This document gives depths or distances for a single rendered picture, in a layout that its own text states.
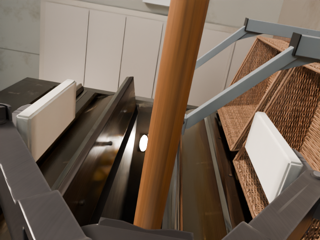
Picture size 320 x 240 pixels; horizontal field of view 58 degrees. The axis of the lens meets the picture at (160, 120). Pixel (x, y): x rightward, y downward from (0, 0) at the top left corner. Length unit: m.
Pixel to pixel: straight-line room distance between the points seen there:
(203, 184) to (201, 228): 0.22
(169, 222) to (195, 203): 0.67
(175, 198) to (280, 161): 0.27
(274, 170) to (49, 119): 0.13
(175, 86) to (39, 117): 0.12
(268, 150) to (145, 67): 3.57
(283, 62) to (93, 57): 3.32
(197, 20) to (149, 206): 0.18
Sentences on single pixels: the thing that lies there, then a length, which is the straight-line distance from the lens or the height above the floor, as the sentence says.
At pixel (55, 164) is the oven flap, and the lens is 1.16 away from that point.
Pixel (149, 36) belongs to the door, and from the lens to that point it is 3.68.
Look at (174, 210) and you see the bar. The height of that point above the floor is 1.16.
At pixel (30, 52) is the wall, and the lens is 4.18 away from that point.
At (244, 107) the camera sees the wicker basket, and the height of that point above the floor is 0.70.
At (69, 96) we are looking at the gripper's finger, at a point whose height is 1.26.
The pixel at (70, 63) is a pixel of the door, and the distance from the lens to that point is 3.94.
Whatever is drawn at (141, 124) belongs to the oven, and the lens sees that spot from 1.90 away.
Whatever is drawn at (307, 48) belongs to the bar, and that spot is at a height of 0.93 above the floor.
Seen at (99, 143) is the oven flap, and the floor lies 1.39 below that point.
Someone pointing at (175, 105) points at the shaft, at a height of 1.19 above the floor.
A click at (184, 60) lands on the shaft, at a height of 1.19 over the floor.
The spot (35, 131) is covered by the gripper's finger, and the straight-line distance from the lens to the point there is 0.16.
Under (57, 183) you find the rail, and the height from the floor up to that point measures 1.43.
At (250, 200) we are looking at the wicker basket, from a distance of 1.08.
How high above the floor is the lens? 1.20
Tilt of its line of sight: level
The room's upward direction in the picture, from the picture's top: 80 degrees counter-clockwise
